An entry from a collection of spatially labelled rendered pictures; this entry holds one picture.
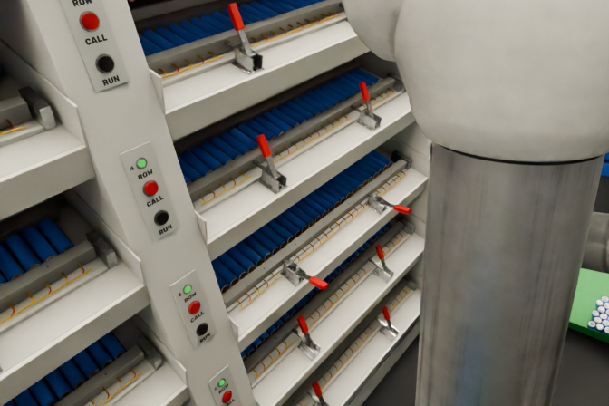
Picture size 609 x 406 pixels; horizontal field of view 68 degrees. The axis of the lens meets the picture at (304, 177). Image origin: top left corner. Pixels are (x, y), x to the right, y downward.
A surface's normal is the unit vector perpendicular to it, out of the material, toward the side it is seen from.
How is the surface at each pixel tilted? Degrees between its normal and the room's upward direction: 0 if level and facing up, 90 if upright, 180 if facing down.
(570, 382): 0
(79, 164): 111
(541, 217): 83
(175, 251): 90
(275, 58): 21
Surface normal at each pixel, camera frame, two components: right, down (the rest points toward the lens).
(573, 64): -0.32, 0.54
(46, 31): 0.72, 0.22
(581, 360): -0.15, -0.87
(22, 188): 0.73, 0.52
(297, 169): 0.11, -0.73
